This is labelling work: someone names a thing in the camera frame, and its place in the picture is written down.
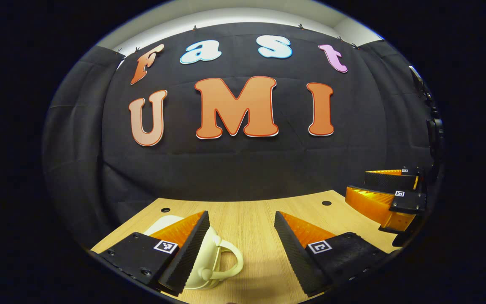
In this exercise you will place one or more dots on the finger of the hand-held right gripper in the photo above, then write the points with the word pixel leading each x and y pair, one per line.
pixel 390 180
pixel 409 202

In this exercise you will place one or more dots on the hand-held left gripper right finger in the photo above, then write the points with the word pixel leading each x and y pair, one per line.
pixel 298 259

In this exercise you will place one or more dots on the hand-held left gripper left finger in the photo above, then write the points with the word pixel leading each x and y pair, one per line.
pixel 190 253

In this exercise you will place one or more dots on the pale yellow suitcase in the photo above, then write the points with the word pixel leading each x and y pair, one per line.
pixel 209 261

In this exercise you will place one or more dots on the black camera stand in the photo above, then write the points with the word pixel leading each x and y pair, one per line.
pixel 435 131

